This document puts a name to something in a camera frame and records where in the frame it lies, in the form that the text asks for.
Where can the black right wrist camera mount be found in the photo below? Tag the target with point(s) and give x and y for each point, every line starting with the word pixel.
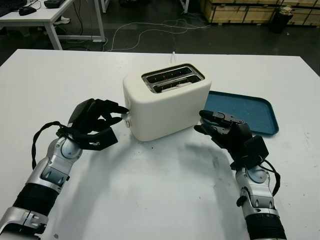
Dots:
pixel 257 151

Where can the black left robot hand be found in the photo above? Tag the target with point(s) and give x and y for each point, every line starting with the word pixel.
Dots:
pixel 85 115

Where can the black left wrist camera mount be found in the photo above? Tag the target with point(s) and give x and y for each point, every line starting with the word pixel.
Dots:
pixel 105 140

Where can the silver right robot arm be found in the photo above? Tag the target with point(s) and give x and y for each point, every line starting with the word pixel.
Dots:
pixel 258 202

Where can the black desk device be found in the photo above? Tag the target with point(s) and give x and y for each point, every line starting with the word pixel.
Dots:
pixel 55 3

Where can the white office desk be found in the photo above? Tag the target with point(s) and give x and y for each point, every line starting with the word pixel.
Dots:
pixel 47 18

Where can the wooden shipping crate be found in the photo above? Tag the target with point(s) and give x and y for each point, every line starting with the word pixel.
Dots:
pixel 245 11

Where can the blue plastic tray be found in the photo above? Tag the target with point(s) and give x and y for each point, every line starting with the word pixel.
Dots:
pixel 250 111

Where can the black computer mouse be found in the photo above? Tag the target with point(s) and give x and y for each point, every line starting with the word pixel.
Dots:
pixel 27 11

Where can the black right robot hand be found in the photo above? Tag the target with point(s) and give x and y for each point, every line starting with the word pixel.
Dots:
pixel 237 137

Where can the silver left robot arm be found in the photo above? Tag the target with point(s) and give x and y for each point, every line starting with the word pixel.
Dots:
pixel 45 180

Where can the cream two-slot toaster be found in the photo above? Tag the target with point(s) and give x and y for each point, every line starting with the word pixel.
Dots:
pixel 165 115

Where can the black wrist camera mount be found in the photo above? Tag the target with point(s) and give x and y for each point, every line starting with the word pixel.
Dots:
pixel 105 140
pixel 257 151

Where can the black keyboard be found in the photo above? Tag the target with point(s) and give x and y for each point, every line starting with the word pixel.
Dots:
pixel 10 8

